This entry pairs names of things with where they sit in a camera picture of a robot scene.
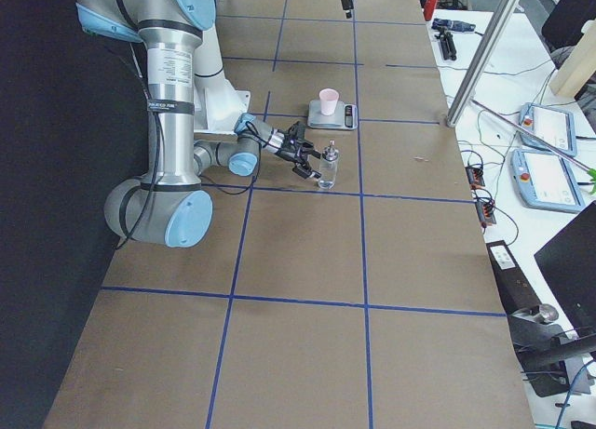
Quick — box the metal rod green tip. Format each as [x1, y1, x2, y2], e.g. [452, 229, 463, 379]
[470, 100, 595, 184]

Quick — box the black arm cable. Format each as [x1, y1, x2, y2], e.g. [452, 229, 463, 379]
[115, 47, 280, 251]

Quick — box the black monitor stand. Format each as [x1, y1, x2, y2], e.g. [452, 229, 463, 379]
[508, 203, 595, 397]

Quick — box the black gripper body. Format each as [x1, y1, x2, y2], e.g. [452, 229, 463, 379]
[274, 138, 310, 168]

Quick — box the orange black connector block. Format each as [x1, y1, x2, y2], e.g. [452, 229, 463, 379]
[465, 165, 496, 229]

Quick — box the silver digital kitchen scale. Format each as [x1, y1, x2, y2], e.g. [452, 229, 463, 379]
[307, 100, 359, 130]

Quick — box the far teach pendant tablet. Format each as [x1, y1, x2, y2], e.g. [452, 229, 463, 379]
[519, 102, 577, 156]

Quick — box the pink plastic cup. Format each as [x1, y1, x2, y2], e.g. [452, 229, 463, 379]
[318, 87, 339, 116]

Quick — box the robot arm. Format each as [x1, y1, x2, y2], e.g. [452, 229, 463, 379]
[76, 0, 316, 248]

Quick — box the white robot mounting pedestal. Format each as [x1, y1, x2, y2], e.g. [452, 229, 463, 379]
[193, 26, 251, 134]

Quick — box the glass sauce bottle metal spout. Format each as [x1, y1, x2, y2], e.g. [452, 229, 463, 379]
[318, 140, 340, 189]

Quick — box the black folded tripod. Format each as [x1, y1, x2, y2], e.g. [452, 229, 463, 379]
[435, 26, 457, 61]

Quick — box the teach pendant tablet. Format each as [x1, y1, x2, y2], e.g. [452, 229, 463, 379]
[519, 102, 577, 156]
[510, 149, 586, 213]

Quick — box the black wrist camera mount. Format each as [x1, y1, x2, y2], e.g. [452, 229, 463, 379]
[285, 121, 305, 144]

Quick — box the near teach pendant tablet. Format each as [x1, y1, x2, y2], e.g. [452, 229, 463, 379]
[510, 149, 586, 213]

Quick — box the aluminium frame post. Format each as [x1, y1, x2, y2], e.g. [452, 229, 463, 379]
[446, 0, 520, 127]

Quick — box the blue folded umbrella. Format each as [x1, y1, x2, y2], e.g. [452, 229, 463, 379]
[431, 18, 476, 33]

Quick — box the black box white label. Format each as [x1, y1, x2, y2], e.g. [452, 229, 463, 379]
[486, 240, 541, 315]

